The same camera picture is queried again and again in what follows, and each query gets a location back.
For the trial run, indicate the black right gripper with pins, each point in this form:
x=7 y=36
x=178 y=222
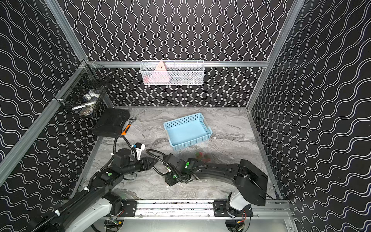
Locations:
x=168 y=181

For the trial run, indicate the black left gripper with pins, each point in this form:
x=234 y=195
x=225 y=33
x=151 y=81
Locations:
x=146 y=164

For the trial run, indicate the red strawberry with stem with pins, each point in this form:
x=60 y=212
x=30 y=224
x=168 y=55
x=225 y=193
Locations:
x=206 y=159
x=198 y=155

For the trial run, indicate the clear plastic clamshell container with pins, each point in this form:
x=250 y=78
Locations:
x=204 y=154

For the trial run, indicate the light blue perforated plastic basket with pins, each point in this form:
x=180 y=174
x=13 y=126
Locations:
x=187 y=131

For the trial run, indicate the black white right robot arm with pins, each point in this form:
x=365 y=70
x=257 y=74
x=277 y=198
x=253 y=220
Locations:
x=250 y=182

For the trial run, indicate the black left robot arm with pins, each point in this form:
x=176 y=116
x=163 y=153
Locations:
x=96 y=200

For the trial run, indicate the black plastic case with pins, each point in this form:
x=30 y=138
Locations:
x=111 y=122

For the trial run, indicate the white items in corner basket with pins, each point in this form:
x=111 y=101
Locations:
x=86 y=108

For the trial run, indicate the pink triangular object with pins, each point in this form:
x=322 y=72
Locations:
x=160 y=74

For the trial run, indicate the orange handled wrench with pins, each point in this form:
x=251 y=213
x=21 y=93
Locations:
x=127 y=127

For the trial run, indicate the white wire wall basket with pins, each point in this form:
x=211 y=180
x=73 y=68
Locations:
x=181 y=72

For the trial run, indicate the black wire corner basket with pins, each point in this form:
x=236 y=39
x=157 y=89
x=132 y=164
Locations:
x=93 y=77

